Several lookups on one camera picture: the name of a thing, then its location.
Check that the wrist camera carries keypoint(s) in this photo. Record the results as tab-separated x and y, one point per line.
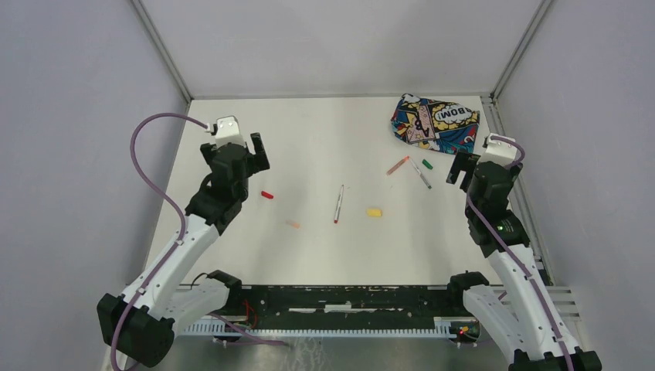
226	131
499	150

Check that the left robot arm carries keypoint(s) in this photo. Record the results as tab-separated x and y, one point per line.
143	321

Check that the orange pen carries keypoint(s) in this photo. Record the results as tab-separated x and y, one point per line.
397	165

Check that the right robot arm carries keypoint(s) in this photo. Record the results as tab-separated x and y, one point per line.
523	322

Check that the yellow pen cap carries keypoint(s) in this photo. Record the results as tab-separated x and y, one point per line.
374	212

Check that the comic print pencil pouch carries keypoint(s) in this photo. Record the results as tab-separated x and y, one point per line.
435	125

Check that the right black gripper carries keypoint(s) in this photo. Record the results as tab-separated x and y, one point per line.
459	165

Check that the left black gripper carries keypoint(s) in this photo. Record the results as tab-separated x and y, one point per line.
257	161

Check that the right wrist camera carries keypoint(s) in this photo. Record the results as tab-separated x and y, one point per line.
499	150

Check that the green tipped grey pen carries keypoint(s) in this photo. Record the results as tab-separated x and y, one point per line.
420	174

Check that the red white pen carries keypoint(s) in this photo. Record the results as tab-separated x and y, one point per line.
338	205

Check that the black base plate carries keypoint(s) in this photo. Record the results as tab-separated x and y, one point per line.
322	308

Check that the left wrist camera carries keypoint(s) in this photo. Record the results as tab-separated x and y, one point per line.
226	131

